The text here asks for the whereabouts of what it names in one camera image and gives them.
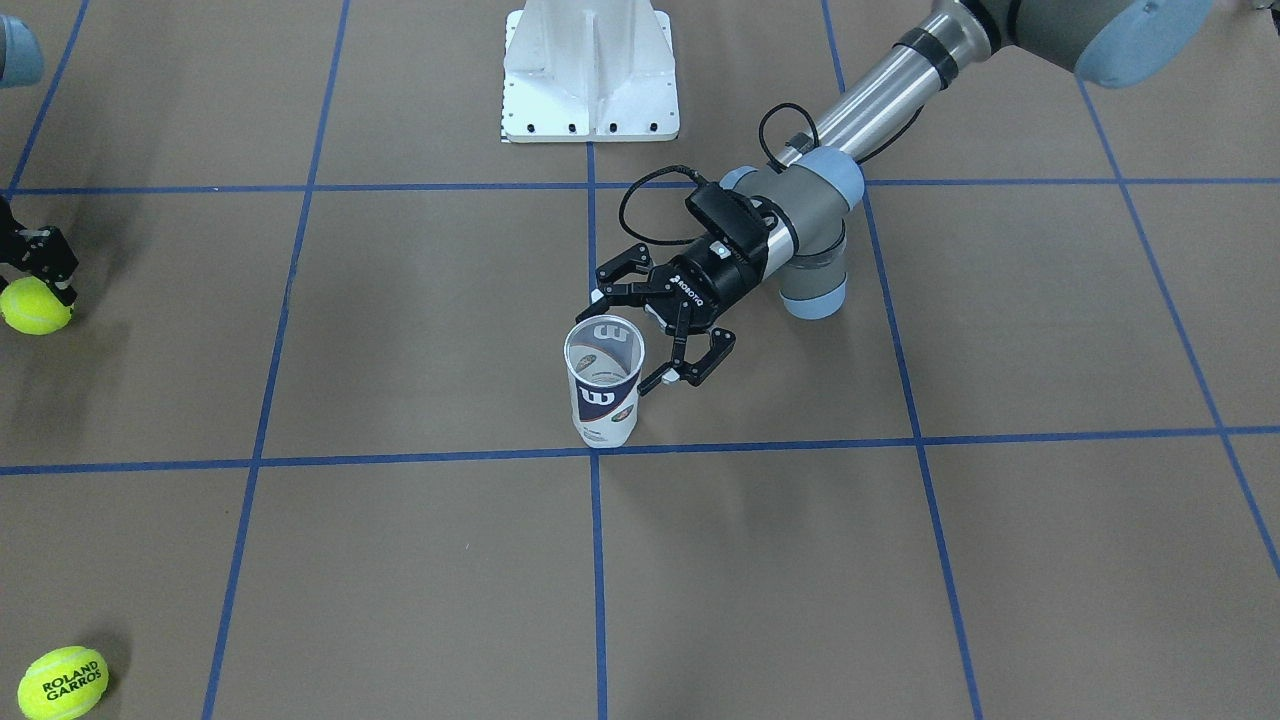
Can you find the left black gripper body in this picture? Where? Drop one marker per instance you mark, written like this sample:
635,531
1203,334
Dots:
712,283

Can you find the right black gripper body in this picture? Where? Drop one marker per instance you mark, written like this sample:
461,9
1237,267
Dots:
42,256

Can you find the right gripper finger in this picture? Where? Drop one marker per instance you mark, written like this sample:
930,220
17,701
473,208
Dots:
50,260

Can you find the white tennis ball can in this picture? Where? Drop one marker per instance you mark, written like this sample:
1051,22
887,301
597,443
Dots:
603,356

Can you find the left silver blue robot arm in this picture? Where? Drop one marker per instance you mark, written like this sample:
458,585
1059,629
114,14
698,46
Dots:
788,219

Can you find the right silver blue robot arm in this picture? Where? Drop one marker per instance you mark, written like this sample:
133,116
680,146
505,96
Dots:
22,61

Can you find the Roland Garros yellow tennis ball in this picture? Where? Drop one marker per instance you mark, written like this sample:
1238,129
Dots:
63,684

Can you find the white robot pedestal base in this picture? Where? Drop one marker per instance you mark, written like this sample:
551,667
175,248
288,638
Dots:
589,72

